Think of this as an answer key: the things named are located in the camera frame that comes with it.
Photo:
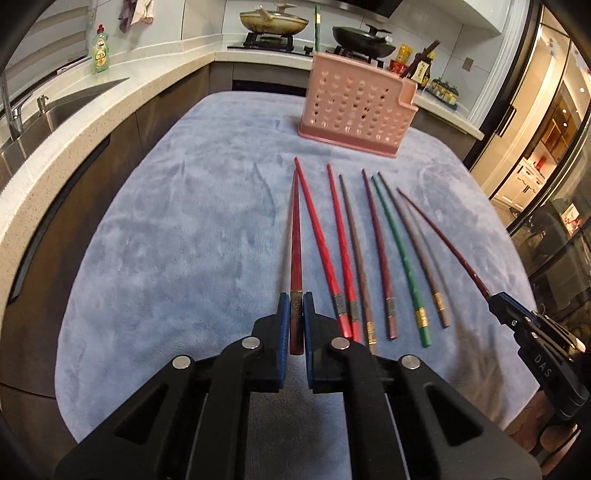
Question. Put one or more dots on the grey wall switch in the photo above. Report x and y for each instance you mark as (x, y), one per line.
(468, 63)

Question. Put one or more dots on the red instant noodle cup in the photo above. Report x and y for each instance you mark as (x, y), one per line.
(398, 67)

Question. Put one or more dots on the row of small spice jars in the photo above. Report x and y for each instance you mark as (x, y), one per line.
(444, 92)

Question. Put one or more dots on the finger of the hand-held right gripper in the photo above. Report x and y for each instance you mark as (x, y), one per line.
(512, 307)
(503, 318)

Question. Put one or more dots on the black built-in oven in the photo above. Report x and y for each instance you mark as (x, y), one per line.
(258, 85)

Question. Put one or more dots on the stainless steel sink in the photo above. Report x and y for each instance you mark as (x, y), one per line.
(69, 104)

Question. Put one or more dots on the pink perforated chopstick holder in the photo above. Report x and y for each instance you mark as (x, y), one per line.
(351, 110)

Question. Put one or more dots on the brown chopstick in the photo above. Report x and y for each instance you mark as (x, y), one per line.
(419, 258)
(358, 258)

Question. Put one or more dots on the white window blind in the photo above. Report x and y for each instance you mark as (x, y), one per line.
(46, 32)

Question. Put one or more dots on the tan wok with glass lid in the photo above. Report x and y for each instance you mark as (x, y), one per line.
(272, 23)

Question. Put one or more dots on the bright red chopstick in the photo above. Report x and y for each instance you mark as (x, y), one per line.
(319, 240)
(343, 249)

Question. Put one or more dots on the black wok with lid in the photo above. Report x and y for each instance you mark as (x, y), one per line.
(360, 41)

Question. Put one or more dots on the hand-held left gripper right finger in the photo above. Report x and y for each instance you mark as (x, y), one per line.
(310, 364)

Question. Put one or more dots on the maroon chopstick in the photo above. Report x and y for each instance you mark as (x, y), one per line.
(378, 249)

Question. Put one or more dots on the glass sliding door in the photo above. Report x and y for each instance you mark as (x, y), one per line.
(554, 138)

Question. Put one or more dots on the black gas hob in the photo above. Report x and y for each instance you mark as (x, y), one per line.
(277, 46)

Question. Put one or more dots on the yellow seasoning packet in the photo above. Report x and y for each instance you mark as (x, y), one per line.
(404, 53)

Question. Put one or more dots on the white pink hanging cloth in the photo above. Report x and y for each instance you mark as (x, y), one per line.
(142, 11)

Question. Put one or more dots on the chrome faucet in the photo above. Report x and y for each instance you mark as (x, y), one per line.
(14, 115)

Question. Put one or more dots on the green dish soap bottle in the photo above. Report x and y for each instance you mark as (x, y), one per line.
(100, 55)

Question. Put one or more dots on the green chopstick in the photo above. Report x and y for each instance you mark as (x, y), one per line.
(317, 32)
(402, 258)

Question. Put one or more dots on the purple hanging cloth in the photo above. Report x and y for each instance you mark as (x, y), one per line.
(124, 16)

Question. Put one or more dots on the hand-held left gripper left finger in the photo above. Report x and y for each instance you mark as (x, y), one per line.
(282, 350)

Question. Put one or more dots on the blue fleece table cloth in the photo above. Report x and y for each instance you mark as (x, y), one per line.
(184, 230)

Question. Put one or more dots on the chrome sink soap dispenser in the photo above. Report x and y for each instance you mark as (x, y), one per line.
(43, 104)

